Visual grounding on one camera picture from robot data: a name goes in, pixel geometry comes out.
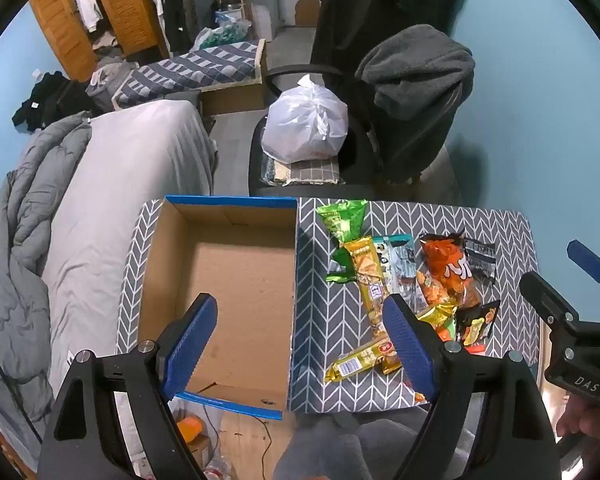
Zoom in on yellow snack bar packet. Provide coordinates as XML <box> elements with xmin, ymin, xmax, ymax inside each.
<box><xmin>324</xmin><ymin>337</ymin><xmax>403</xmax><ymax>383</ymax></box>

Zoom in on small yellow red snack packet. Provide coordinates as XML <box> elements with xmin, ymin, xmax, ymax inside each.
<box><xmin>422</xmin><ymin>304</ymin><xmax>458</xmax><ymax>342</ymax></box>

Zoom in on white hanging shirt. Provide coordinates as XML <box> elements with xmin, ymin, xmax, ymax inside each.
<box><xmin>72</xmin><ymin>0</ymin><xmax>103</xmax><ymax>33</ymax></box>

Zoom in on grey fleece jacket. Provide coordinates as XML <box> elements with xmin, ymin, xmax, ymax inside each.
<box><xmin>355</xmin><ymin>24</ymin><xmax>476</xmax><ymax>121</ymax></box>

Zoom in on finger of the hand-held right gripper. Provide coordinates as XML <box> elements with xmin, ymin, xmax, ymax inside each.
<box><xmin>566</xmin><ymin>240</ymin><xmax>600</xmax><ymax>321</ymax></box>
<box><xmin>519</xmin><ymin>271</ymin><xmax>579</xmax><ymax>334</ymax></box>

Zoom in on white plastic bag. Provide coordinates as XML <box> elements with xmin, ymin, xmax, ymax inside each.
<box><xmin>261</xmin><ymin>74</ymin><xmax>349</xmax><ymax>164</ymax></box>

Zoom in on black clothes pile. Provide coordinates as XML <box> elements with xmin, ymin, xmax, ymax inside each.
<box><xmin>11</xmin><ymin>71</ymin><xmax>96</xmax><ymax>133</ymax></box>

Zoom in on dark hanging clothes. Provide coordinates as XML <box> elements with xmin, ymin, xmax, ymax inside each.
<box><xmin>147</xmin><ymin>0</ymin><xmax>218</xmax><ymax>56</ymax></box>

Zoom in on black yellow snack packet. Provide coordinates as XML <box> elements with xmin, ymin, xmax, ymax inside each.
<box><xmin>455</xmin><ymin>300</ymin><xmax>501</xmax><ymax>348</ymax></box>

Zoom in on clear bag of teal items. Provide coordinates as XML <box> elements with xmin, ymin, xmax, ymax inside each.
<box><xmin>195</xmin><ymin>17</ymin><xmax>253</xmax><ymax>51</ymax></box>

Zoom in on cardboard box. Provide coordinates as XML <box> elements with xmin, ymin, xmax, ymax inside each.
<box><xmin>140</xmin><ymin>195</ymin><xmax>299</xmax><ymax>421</ymax></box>

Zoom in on long yellow snack packet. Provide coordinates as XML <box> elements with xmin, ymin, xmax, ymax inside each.
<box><xmin>343</xmin><ymin>236</ymin><xmax>396</xmax><ymax>341</ymax></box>

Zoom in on orange snack bag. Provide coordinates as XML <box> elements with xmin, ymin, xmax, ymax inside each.
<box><xmin>417</xmin><ymin>232</ymin><xmax>481</xmax><ymax>311</ymax></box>

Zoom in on green snack packet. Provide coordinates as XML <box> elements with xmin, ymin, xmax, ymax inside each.
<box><xmin>316</xmin><ymin>200</ymin><xmax>369</xmax><ymax>283</ymax></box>

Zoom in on teal white snack packet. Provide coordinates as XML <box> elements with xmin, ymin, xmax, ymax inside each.
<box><xmin>372</xmin><ymin>234</ymin><xmax>428</xmax><ymax>316</ymax></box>

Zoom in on grey comforter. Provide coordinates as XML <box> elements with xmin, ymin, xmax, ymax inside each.
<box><xmin>0</xmin><ymin>112</ymin><xmax>93</xmax><ymax>421</ymax></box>

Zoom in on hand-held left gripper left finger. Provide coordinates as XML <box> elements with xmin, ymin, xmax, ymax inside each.
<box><xmin>37</xmin><ymin>294</ymin><xmax>218</xmax><ymax>480</ymax></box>

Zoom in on black puffer jacket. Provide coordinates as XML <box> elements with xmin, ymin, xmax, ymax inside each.
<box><xmin>311</xmin><ymin>0</ymin><xmax>473</xmax><ymax>81</ymax></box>

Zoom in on wooden wardrobe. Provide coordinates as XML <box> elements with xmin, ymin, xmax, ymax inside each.
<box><xmin>29</xmin><ymin>0</ymin><xmax>168</xmax><ymax>83</ymax></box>

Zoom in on person's right hand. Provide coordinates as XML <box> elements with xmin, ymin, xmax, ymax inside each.
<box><xmin>555</xmin><ymin>400</ymin><xmax>600</xmax><ymax>438</ymax></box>

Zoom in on grey checked cushion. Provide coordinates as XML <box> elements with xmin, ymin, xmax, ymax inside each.
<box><xmin>260</xmin><ymin>152</ymin><xmax>342</xmax><ymax>187</ymax></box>

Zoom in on grey clothes pile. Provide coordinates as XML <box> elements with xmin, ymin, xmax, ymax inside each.
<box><xmin>85</xmin><ymin>57</ymin><xmax>141</xmax><ymax>111</ymax></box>

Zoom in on grey bed mattress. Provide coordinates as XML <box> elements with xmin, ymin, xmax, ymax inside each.
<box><xmin>40</xmin><ymin>100</ymin><xmax>218</xmax><ymax>401</ymax></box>

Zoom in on blue patterned bench cushion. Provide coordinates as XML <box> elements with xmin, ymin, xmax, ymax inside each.
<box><xmin>112</xmin><ymin>40</ymin><xmax>266</xmax><ymax>108</ymax></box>

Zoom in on person's grey pants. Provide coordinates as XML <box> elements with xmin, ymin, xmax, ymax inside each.
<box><xmin>275</xmin><ymin>405</ymin><xmax>431</xmax><ymax>480</ymax></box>

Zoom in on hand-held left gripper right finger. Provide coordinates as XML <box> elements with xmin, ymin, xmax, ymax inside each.
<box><xmin>382</xmin><ymin>294</ymin><xmax>561</xmax><ymax>480</ymax></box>

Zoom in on black office chair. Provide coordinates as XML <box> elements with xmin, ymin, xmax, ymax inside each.
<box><xmin>248</xmin><ymin>50</ymin><xmax>473</xmax><ymax>198</ymax></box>

